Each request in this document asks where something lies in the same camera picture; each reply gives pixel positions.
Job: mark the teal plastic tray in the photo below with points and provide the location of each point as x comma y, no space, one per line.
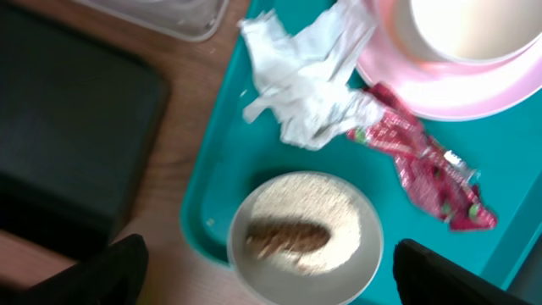
236,157

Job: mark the grey bowl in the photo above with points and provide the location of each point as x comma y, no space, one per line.
273,285

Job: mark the white napkin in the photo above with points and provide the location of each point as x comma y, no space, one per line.
303,78

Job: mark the black plastic tray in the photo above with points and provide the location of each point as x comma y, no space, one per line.
78,120

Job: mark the red snack wrapper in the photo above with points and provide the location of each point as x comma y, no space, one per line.
433,177

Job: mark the cream cup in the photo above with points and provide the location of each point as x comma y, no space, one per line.
472,32

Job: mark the rice and food scraps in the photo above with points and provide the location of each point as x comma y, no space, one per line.
305,224

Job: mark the clear plastic bin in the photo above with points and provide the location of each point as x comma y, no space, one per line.
187,20

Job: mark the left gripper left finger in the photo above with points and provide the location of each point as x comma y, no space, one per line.
115,276

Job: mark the pink plate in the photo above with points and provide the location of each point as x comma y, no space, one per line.
447,91

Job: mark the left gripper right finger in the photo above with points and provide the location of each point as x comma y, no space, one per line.
423,277

